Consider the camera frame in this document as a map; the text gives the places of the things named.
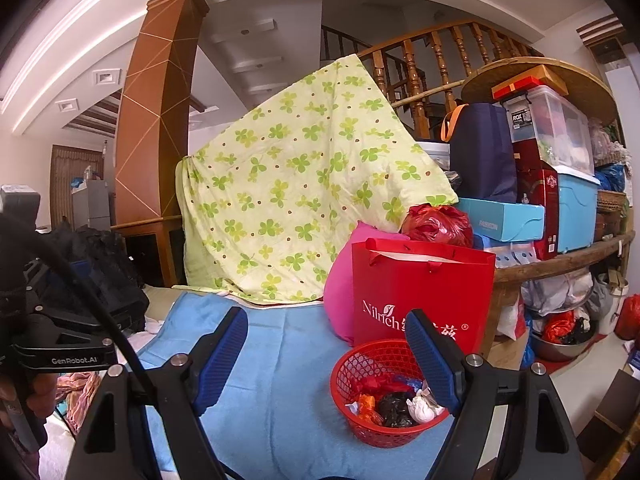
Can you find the red plastic mesh basket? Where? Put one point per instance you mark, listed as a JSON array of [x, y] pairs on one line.
[[378, 368]]

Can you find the white wrapper trash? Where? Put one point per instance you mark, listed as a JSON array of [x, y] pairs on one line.
[[422, 407]]

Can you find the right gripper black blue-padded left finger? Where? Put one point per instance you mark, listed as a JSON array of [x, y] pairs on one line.
[[115, 440]]

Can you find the metal basin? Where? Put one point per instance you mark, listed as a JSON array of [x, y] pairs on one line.
[[552, 352]]

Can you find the red crumpled plastic bag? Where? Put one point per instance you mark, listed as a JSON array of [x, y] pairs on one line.
[[441, 224]]

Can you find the black jacket pile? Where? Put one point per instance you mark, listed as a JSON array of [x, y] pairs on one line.
[[100, 260]]

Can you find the wooden stair railing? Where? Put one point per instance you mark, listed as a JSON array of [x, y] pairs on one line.
[[421, 73]]

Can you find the light blue bed sheet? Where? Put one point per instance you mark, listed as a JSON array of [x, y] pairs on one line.
[[276, 419]]

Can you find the person's left hand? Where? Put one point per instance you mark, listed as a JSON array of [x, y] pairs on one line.
[[41, 394]]

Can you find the clear plastic storage bin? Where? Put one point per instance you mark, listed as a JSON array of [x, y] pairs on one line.
[[548, 128]]

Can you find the pink pillow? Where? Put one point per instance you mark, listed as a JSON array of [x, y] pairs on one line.
[[338, 294]]

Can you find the round woven bamboo tray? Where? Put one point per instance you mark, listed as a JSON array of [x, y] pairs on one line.
[[586, 91]]

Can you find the blue plastic storage bin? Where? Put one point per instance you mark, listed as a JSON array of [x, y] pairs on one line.
[[578, 195]]

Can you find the orange wrapper trash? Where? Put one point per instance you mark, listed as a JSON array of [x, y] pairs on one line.
[[366, 410]]

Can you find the red paper shopping bag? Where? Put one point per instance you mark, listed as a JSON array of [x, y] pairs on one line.
[[451, 284]]

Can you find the green clover pattern quilt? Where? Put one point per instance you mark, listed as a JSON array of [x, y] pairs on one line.
[[270, 202]]

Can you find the brown wooden pillar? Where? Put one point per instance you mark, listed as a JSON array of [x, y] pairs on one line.
[[152, 128]]

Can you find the dark red gift box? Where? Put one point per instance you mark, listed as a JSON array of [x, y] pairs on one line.
[[538, 184]]

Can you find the light blue cardboard box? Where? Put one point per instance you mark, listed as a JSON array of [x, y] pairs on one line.
[[504, 222]]

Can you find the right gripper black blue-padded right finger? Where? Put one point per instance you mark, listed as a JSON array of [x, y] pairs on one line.
[[537, 440]]

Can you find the navy blue backpack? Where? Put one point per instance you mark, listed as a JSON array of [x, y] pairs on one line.
[[481, 152]]

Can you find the black plastic bag trash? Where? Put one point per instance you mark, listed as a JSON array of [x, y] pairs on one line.
[[394, 410]]

